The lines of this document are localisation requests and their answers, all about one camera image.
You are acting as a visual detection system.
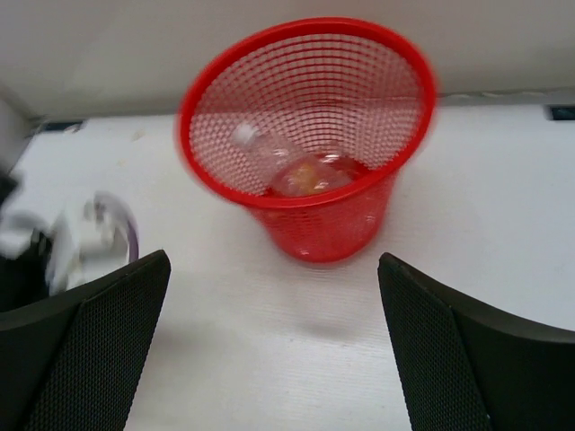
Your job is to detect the clear bottle blue cap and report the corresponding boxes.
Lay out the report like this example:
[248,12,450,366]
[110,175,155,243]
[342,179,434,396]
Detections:
[232,123,307,186]

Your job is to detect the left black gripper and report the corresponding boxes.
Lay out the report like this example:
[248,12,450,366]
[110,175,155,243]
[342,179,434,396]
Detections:
[0,170,58,315]

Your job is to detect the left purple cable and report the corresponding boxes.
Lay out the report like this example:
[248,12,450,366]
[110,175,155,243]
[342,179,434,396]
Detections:
[93,191,141,264]

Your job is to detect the red mesh plastic bin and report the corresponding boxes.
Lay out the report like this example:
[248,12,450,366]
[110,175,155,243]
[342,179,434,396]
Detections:
[176,17,437,263]

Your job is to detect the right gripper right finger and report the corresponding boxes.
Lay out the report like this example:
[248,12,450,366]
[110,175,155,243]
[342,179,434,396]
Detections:
[377,253,574,430]

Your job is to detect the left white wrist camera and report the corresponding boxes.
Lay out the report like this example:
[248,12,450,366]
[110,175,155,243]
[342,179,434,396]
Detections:
[45,193,128,296]

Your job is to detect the clear bottle yellow cap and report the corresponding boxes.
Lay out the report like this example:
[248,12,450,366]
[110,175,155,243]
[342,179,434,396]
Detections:
[270,154,361,197]

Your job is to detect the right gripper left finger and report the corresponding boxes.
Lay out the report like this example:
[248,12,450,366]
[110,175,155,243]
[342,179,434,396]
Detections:
[1,250,171,430]

